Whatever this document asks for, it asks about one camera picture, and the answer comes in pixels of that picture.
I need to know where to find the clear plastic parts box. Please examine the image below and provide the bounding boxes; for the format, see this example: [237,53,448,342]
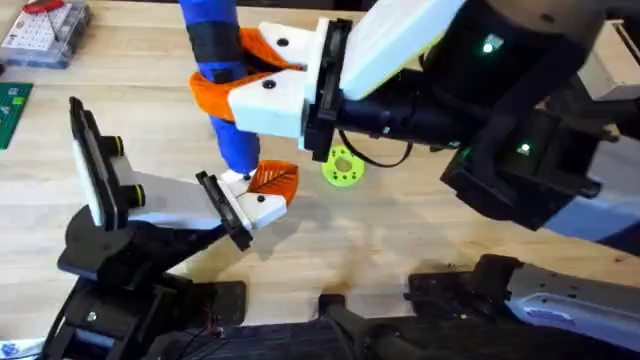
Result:
[0,0,93,70]

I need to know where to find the left wrist black flat plate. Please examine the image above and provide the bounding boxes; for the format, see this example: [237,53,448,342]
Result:
[68,96,147,232]

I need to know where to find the red-handled scissors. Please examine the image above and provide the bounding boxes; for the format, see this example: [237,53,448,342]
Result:
[21,0,66,15]

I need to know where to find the white box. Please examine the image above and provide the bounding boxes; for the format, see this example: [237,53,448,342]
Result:
[578,18,640,102]

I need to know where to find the black cable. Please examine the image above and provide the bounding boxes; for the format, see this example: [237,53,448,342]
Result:
[338,128,415,169]

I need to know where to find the green disc with holes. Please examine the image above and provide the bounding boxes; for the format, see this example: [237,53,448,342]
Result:
[320,144,366,189]

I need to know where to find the green board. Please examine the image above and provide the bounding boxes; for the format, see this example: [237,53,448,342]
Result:
[0,82,34,151]

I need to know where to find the black rail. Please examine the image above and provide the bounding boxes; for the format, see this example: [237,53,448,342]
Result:
[142,293,551,360]

